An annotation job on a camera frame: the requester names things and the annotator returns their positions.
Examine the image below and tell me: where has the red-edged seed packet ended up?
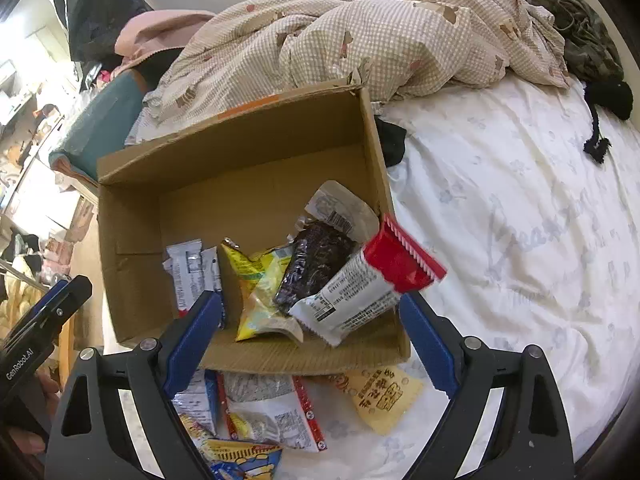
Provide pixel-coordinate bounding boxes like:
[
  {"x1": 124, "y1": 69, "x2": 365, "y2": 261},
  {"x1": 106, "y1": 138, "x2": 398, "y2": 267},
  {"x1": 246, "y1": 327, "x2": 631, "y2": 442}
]
[{"x1": 217, "y1": 371, "x2": 328, "y2": 453}]

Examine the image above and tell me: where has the white and blue snack packet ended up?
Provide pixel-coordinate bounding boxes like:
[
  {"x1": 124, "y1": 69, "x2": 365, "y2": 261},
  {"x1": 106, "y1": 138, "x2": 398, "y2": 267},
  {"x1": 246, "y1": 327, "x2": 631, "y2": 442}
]
[{"x1": 172, "y1": 370, "x2": 222, "y2": 436}]

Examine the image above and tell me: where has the checked quilt with bear print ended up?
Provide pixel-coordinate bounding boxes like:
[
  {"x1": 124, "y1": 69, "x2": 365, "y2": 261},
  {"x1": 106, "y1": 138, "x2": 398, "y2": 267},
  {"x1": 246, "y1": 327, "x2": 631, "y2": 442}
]
[{"x1": 125, "y1": 0, "x2": 571, "y2": 146}]

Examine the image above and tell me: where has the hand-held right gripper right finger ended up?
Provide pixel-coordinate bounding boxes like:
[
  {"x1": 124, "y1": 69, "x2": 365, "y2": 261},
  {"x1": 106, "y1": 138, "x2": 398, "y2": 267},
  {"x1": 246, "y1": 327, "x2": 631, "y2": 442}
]
[{"x1": 399, "y1": 291, "x2": 576, "y2": 480}]

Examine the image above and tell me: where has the camouflage garment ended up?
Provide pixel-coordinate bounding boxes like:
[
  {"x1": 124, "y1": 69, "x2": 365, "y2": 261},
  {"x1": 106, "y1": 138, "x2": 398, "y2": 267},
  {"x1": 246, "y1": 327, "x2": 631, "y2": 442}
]
[{"x1": 505, "y1": 0, "x2": 626, "y2": 83}]

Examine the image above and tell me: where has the dark hanging jacket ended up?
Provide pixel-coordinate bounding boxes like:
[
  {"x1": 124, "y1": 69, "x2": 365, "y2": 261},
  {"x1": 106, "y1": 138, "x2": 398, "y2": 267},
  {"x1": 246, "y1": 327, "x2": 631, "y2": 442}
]
[{"x1": 47, "y1": 0, "x2": 153, "y2": 63}]

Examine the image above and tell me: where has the white floral bed sheet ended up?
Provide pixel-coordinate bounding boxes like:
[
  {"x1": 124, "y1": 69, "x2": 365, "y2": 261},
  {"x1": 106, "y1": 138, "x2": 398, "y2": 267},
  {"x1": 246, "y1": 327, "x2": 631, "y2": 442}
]
[{"x1": 102, "y1": 77, "x2": 640, "y2": 480}]

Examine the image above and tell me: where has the black sock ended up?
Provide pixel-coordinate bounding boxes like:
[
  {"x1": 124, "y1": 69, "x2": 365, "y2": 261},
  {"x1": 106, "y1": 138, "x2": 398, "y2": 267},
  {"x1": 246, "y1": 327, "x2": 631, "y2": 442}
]
[{"x1": 377, "y1": 117, "x2": 408, "y2": 168}]

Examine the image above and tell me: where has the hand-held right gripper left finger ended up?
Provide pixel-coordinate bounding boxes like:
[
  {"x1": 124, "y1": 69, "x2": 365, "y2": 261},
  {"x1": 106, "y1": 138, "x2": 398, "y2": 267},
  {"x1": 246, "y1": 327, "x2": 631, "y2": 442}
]
[{"x1": 45, "y1": 290, "x2": 226, "y2": 480}]

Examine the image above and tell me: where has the person's left hand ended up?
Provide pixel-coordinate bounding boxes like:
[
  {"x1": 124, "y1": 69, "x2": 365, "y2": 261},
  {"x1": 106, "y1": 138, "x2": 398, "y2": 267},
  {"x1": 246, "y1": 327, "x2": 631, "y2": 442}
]
[{"x1": 10, "y1": 372, "x2": 61, "y2": 456}]

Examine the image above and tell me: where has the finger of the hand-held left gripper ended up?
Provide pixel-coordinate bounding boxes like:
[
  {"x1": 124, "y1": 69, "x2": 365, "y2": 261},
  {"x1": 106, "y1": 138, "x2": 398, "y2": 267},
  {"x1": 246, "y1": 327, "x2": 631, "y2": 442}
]
[
  {"x1": 10, "y1": 280, "x2": 69, "y2": 333},
  {"x1": 7, "y1": 275, "x2": 94, "y2": 348}
]

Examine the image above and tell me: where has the white snack packet red end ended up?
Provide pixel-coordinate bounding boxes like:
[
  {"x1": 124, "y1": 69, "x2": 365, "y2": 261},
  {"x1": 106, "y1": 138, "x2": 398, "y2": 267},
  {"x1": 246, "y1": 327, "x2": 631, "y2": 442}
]
[{"x1": 289, "y1": 212, "x2": 448, "y2": 348}]

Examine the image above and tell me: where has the clear packet with dark snack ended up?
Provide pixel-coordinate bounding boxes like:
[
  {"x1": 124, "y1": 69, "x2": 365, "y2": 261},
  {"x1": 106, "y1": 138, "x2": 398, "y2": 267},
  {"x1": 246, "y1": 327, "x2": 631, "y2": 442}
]
[{"x1": 274, "y1": 180, "x2": 381, "y2": 317}]

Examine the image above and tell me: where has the blue and yellow snack packet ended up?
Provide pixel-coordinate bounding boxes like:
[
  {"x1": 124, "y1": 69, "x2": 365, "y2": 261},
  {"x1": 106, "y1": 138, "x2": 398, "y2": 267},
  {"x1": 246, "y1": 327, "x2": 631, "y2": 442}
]
[{"x1": 179, "y1": 412, "x2": 283, "y2": 480}]

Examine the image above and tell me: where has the pink garment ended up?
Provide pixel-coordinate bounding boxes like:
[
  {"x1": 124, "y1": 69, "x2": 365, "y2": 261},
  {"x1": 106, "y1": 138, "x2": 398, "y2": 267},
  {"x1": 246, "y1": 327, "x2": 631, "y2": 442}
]
[{"x1": 114, "y1": 10, "x2": 216, "y2": 68}]

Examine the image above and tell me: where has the brown cardboard box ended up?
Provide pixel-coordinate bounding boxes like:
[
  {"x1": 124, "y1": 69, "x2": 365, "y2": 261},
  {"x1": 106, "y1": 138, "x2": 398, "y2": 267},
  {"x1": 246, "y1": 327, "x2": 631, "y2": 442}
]
[{"x1": 96, "y1": 80, "x2": 412, "y2": 376}]

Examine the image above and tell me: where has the black knit hat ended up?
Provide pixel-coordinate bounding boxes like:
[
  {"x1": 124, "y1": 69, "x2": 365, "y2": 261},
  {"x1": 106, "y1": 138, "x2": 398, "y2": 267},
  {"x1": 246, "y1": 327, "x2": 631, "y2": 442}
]
[{"x1": 582, "y1": 80, "x2": 635, "y2": 163}]

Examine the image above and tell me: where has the cream snack packet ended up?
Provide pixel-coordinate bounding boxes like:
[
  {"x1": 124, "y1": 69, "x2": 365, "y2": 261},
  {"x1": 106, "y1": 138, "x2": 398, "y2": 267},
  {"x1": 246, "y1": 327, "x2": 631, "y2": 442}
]
[{"x1": 344, "y1": 367, "x2": 426, "y2": 437}]

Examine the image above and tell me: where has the small white navy snack packet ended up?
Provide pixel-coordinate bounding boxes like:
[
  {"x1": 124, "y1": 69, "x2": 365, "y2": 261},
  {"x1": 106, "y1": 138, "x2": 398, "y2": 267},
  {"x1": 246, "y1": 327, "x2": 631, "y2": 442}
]
[{"x1": 162, "y1": 239, "x2": 227, "y2": 330}]

